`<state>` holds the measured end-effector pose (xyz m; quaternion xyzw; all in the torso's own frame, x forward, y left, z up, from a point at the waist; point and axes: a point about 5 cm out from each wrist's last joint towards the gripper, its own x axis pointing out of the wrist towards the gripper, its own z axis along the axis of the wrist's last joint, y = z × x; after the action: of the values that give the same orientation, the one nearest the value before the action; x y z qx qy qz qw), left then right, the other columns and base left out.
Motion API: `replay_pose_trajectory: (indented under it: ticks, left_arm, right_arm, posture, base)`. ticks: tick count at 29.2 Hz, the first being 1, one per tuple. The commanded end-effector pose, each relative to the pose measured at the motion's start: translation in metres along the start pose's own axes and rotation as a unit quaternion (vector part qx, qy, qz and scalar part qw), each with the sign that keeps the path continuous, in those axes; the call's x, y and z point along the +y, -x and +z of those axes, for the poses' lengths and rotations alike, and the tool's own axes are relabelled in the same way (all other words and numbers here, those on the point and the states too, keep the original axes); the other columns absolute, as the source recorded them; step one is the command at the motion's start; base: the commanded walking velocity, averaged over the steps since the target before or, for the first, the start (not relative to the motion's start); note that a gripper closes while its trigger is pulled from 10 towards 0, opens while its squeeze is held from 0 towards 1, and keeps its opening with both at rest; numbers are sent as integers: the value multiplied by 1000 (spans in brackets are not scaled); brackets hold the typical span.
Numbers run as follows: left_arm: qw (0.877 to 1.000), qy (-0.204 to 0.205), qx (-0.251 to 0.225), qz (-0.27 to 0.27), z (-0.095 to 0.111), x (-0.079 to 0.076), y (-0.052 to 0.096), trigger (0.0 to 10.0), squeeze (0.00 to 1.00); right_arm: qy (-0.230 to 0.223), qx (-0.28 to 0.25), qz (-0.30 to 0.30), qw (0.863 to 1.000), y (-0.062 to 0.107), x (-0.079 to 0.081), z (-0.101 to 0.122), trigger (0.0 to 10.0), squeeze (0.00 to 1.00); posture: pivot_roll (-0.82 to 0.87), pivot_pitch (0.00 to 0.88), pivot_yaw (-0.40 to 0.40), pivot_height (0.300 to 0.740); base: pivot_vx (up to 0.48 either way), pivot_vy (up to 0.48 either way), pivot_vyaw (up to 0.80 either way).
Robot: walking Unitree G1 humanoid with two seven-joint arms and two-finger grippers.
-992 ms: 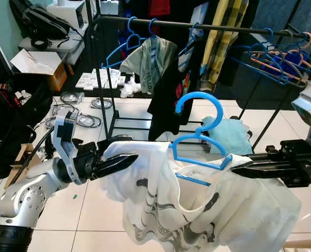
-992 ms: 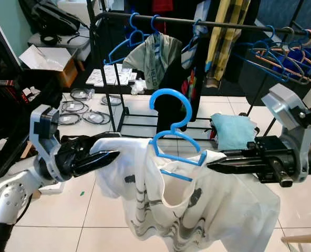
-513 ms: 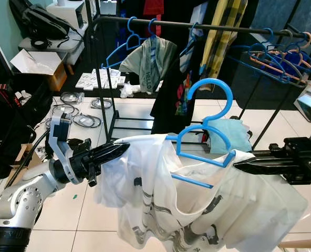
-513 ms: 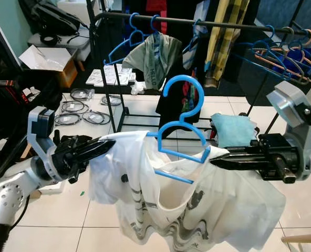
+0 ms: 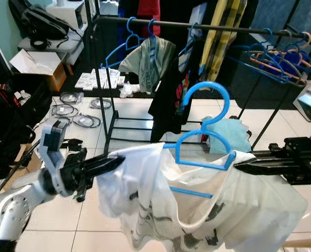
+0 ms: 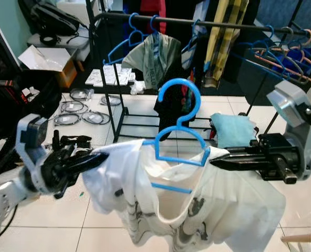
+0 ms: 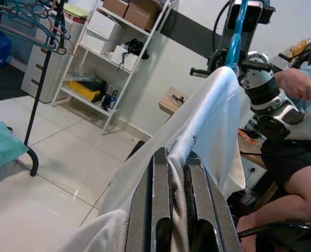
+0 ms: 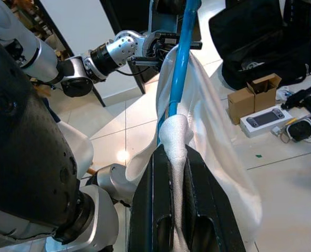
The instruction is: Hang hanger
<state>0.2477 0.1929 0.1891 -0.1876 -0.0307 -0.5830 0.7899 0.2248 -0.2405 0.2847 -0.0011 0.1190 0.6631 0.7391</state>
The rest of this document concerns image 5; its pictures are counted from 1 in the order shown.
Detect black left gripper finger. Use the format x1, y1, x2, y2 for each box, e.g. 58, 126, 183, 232
88, 156, 126, 169
86, 164, 119, 182

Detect white printed t-shirt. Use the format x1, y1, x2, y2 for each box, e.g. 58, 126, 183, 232
95, 142, 308, 252

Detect pink plastic hanger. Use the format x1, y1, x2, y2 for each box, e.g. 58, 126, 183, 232
250, 31, 311, 87

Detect dark grey plastic hanger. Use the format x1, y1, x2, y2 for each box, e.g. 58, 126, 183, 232
261, 30, 311, 79

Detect light blue cloth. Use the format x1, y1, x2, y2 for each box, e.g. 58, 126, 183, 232
202, 117, 252, 154

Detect black fabric bag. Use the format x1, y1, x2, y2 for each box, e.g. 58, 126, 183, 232
0, 73, 54, 184

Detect white paper packets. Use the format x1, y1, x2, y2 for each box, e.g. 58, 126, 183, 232
74, 67, 126, 90

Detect light wooden leg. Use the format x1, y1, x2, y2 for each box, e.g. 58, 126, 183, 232
282, 237, 311, 248

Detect black garment white band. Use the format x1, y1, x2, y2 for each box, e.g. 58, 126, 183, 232
148, 58, 198, 136

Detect grey-green shirt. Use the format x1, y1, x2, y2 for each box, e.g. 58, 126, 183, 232
119, 36, 176, 94

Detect open white cardboard box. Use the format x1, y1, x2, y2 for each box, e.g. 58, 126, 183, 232
9, 49, 67, 92

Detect white desk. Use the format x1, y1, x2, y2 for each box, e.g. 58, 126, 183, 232
18, 34, 85, 53

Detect yellow striped garment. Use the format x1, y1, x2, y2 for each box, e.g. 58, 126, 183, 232
199, 0, 247, 82

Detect black metal clothes rack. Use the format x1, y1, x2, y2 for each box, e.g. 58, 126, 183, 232
85, 13, 311, 153

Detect black backpack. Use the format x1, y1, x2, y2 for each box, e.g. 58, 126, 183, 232
8, 0, 69, 40

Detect red garment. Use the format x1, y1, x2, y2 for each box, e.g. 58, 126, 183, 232
137, 0, 161, 22

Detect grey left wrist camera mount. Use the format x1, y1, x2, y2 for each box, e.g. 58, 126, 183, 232
37, 118, 75, 199

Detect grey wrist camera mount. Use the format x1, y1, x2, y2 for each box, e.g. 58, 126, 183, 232
293, 87, 311, 138
37, 118, 75, 199

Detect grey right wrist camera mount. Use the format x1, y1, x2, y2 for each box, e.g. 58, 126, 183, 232
293, 87, 311, 138

